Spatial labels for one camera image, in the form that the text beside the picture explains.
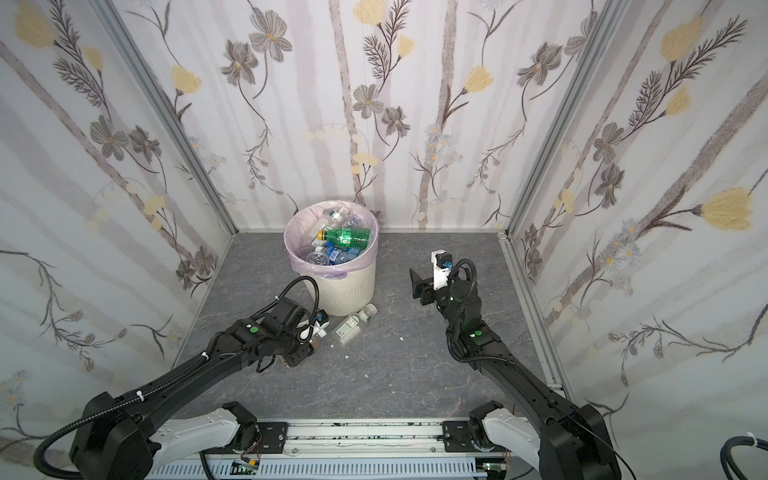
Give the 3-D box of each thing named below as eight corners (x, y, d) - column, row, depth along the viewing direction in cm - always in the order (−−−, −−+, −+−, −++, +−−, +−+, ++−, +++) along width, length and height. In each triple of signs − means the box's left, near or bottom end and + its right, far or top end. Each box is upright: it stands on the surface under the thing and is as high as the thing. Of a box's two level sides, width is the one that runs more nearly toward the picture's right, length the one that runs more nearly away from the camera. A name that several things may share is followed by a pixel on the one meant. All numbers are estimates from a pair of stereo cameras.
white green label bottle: (332, 337, 93) (330, 329, 89) (369, 306, 100) (368, 298, 96) (342, 348, 91) (340, 340, 87) (379, 316, 98) (379, 307, 94)
